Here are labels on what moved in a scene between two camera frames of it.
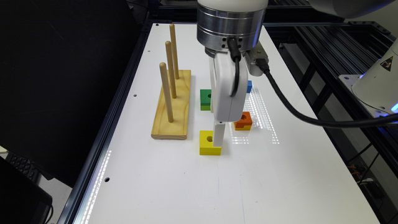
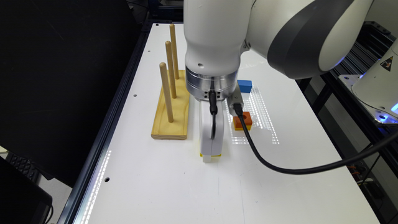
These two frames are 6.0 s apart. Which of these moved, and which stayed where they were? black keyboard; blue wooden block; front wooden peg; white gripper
Moved: white gripper
Stayed: blue wooden block; front wooden peg; black keyboard
